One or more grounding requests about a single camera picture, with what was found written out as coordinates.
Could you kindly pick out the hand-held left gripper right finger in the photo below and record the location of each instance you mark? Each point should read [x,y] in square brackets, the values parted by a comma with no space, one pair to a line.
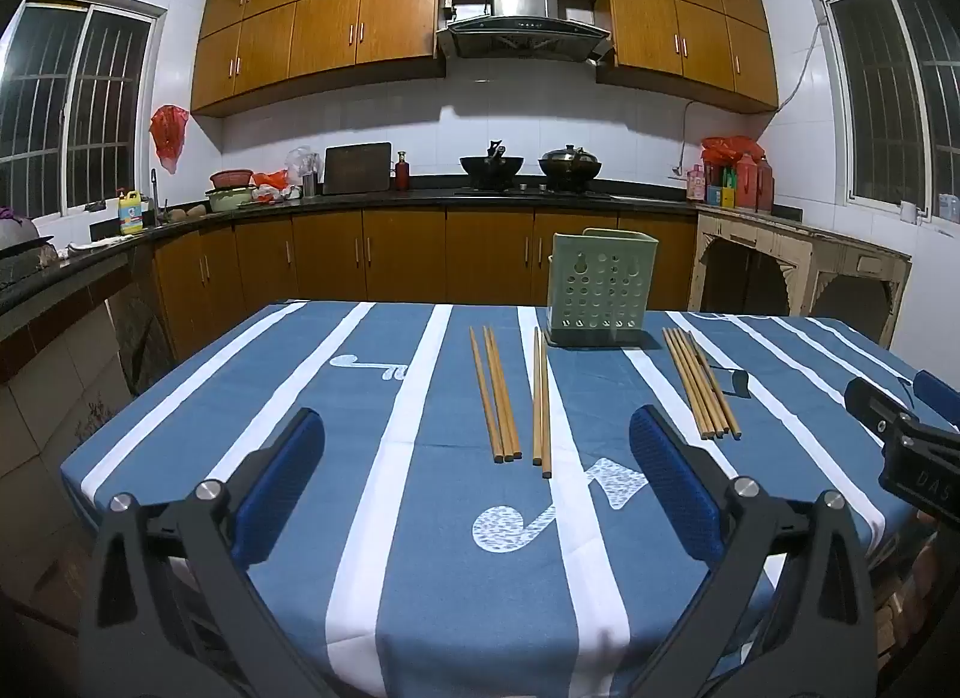
[675,488]

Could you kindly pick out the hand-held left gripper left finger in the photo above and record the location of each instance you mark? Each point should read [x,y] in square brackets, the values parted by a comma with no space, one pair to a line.
[281,488]

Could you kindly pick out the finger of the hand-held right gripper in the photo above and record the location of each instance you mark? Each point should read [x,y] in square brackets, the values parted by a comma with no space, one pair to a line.
[874,405]
[937,390]

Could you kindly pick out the bundle of bamboo chopsticks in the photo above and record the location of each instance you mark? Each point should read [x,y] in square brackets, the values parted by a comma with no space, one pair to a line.
[701,383]

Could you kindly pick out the wooden chopstick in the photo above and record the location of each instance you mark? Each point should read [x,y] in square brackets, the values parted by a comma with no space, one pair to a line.
[536,398]
[498,394]
[484,394]
[505,394]
[544,405]

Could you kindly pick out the green perforated utensil holder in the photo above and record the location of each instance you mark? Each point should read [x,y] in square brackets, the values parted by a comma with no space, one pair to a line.
[600,285]

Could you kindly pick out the small black object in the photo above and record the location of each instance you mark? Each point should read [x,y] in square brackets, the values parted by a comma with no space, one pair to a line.
[741,384]

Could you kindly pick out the blue white striped tablecloth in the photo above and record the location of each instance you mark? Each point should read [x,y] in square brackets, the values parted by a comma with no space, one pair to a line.
[420,518]

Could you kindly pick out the white cup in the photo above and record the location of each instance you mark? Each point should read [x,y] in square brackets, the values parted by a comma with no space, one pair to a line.
[909,212]

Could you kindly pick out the beige stone side table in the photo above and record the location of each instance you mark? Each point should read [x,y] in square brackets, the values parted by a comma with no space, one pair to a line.
[795,237]

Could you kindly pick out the red oil bottles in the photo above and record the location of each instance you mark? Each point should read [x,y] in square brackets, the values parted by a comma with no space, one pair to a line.
[756,184]

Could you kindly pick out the colourful seasoning boxes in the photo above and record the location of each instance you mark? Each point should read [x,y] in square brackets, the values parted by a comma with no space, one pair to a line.
[724,191]

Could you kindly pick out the wooden base cabinets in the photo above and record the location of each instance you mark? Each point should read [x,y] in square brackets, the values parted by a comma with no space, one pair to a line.
[405,255]

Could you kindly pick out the pink bottle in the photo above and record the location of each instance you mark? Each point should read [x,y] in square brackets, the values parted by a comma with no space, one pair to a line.
[696,184]

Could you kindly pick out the pale green basin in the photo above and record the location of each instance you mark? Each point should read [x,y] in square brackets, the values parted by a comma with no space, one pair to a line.
[231,200]

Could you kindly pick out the red bag on bottles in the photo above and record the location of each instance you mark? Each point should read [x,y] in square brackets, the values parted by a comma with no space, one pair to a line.
[729,149]

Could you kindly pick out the steel utensil cup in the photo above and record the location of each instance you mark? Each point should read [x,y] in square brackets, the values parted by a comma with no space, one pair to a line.
[310,185]

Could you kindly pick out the orange plastic bag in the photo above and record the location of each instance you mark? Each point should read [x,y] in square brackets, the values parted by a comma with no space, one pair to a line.
[270,180]

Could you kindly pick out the yellow detergent bottle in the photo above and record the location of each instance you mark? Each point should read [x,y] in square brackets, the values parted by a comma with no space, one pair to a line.
[131,216]

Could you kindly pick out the red basin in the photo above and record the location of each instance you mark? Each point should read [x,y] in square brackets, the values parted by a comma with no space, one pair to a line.
[231,179]

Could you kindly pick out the kitchen faucet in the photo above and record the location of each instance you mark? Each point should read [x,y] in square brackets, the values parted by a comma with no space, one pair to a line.
[156,195]

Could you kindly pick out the black kitchen countertop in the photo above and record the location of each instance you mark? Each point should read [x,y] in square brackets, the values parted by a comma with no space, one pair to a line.
[420,194]

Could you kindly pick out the dark cutting board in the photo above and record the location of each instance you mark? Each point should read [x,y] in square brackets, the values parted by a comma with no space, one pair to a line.
[357,169]

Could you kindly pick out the gas stove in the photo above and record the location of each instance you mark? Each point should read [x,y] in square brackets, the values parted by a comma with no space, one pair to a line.
[532,192]

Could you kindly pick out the clear plastic bag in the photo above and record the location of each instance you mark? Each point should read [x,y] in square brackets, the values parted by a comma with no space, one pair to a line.
[302,159]

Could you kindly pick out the small red bottle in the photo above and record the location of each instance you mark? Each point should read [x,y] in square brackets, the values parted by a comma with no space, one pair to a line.
[403,174]

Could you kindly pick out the black pot with lid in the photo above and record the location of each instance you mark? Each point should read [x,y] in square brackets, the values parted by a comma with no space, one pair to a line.
[570,165]

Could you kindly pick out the black wok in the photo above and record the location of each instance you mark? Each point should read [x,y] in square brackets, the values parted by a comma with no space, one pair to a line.
[491,169]

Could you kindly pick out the hanging red plastic bag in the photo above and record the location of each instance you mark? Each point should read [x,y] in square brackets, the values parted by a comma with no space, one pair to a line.
[169,135]

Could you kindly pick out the barred window with sliding panes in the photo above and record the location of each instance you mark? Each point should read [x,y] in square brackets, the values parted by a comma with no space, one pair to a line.
[67,98]

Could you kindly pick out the steel range hood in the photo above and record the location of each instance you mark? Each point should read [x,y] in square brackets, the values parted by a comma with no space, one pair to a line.
[521,0]

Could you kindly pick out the barred window with white frame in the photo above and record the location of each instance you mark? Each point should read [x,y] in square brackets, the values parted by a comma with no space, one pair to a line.
[892,98]

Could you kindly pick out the wooden wall cabinets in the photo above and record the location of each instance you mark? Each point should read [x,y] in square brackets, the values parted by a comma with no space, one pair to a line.
[337,23]

